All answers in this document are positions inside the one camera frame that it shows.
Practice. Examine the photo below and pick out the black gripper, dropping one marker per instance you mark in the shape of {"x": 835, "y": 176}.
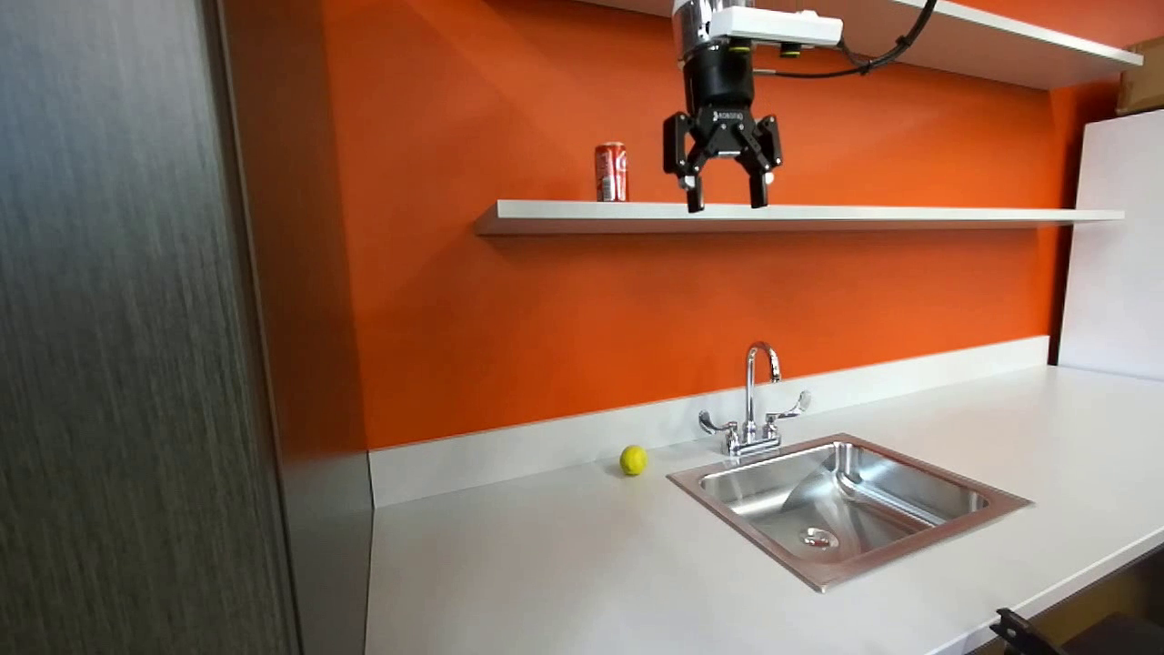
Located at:
{"x": 722, "y": 96}

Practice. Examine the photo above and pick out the red soda can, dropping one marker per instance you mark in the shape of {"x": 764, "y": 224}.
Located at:
{"x": 613, "y": 171}

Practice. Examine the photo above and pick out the chrome faucet with levers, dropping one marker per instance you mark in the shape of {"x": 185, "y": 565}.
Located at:
{"x": 749, "y": 413}

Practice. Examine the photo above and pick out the yellow lemon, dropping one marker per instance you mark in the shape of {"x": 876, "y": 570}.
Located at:
{"x": 635, "y": 461}

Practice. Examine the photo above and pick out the white backsplash strip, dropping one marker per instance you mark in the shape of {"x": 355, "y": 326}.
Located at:
{"x": 510, "y": 449}

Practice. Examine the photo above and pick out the round sink drain strainer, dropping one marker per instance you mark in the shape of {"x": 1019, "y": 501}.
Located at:
{"x": 821, "y": 537}

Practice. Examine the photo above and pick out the stainless steel sink basin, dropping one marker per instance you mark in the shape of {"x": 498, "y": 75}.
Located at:
{"x": 897, "y": 510}

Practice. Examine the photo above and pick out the white side panel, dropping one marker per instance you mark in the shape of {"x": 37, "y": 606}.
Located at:
{"x": 1113, "y": 240}

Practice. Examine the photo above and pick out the brown cardboard box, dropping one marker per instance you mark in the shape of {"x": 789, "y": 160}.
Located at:
{"x": 1141, "y": 96}

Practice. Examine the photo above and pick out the tall dark wood-grain cabinet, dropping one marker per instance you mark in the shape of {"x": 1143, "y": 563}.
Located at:
{"x": 121, "y": 365}

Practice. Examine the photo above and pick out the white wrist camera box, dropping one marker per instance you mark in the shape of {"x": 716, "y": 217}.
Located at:
{"x": 777, "y": 26}

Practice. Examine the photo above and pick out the long white wall shelf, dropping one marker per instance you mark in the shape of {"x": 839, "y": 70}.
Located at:
{"x": 847, "y": 217}

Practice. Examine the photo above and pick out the high wall shelf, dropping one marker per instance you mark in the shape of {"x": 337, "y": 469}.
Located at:
{"x": 970, "y": 42}

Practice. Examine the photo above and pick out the black bracket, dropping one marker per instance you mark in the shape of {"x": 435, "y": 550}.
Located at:
{"x": 1015, "y": 632}

